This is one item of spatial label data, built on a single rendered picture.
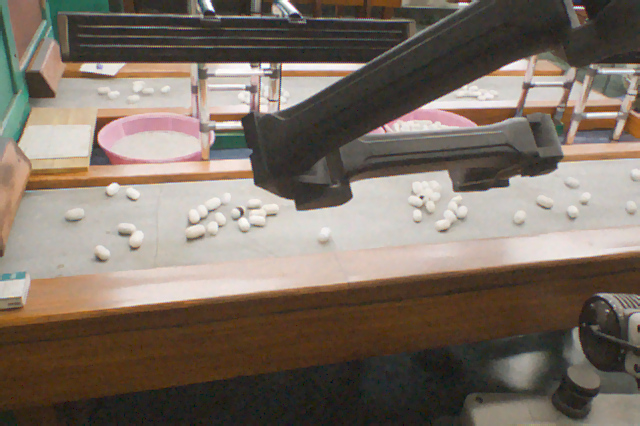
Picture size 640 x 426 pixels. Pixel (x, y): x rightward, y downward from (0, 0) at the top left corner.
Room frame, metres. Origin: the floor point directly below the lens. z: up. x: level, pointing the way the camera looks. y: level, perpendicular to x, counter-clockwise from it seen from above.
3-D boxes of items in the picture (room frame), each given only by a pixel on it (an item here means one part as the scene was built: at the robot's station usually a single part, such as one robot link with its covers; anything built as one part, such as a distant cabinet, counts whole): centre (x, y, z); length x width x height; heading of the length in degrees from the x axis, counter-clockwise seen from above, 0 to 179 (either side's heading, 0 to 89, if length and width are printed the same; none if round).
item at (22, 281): (0.63, 0.44, 0.77); 0.06 x 0.04 x 0.02; 18
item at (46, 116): (1.15, 0.61, 0.77); 0.33 x 0.15 x 0.01; 18
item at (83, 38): (1.01, 0.15, 1.08); 0.62 x 0.08 x 0.07; 108
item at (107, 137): (1.22, 0.40, 0.72); 0.27 x 0.27 x 0.10
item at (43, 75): (1.46, 0.76, 0.83); 0.30 x 0.06 x 0.07; 18
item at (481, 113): (1.56, -0.12, 0.71); 1.81 x 0.05 x 0.11; 108
